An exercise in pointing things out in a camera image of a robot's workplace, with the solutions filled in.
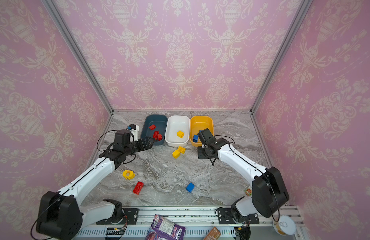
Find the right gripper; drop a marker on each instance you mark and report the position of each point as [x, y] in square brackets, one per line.
[203, 137]

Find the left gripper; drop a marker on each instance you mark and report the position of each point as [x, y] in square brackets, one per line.
[144, 147]

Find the small red lego brick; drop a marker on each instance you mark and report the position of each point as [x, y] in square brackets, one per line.
[152, 127]

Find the dark teal container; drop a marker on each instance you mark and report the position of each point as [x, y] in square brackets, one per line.
[160, 121]

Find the yellow container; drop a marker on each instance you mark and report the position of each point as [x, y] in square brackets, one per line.
[198, 123]

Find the white container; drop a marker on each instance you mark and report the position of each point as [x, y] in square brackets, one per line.
[175, 124]

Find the yellow tape roll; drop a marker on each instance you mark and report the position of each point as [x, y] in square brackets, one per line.
[128, 174]

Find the long red lego brick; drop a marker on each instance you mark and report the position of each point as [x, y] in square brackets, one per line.
[138, 187]

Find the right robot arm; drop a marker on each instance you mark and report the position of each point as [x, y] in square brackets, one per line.
[269, 192]

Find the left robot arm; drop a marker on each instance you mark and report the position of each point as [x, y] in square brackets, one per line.
[61, 215]

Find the green snack bag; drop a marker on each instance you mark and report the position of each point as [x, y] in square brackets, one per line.
[248, 191]

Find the brown snack packet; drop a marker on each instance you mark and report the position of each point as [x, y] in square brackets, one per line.
[214, 234]

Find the purple snack bag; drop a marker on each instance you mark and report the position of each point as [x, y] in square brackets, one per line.
[163, 229]

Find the white round can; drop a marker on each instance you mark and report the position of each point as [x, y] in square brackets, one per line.
[285, 226]

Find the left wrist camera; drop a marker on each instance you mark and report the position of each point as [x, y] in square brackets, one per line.
[134, 129]

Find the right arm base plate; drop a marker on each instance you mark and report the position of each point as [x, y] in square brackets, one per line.
[229, 216]

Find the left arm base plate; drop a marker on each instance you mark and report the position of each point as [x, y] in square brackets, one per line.
[129, 215]

